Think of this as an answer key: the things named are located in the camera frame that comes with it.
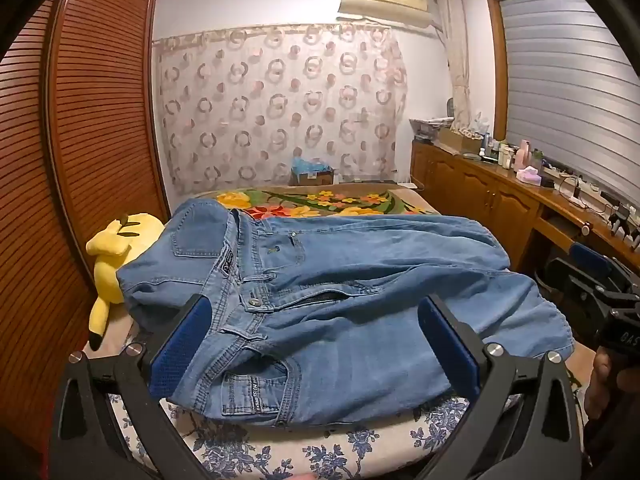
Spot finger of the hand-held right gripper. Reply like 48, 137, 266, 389
570, 241, 640, 301
534, 256, 613, 320

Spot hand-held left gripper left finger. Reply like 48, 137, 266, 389
50, 295, 221, 480

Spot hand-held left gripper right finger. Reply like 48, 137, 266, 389
417, 294, 585, 480

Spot blue denim pants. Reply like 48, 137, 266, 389
116, 197, 576, 428

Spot person's right hand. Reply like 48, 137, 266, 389
584, 347, 623, 421

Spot wooden sideboard cabinet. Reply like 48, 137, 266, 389
410, 137, 640, 281

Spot yellow plush toy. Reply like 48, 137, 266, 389
86, 212, 166, 352

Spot open cardboard box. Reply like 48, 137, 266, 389
437, 126, 483, 155

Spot grey window blind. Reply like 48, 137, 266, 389
497, 0, 640, 206

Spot colourful floral blanket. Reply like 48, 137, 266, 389
82, 182, 598, 401

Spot cardboard box with blue filling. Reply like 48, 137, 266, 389
290, 156, 336, 187

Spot beige window drape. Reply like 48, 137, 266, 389
435, 0, 473, 128

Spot circle-patterned sheer curtain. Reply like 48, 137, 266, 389
151, 22, 408, 198

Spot white air conditioner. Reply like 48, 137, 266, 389
337, 0, 432, 28

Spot wooden window frame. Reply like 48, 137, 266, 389
460, 0, 640, 143

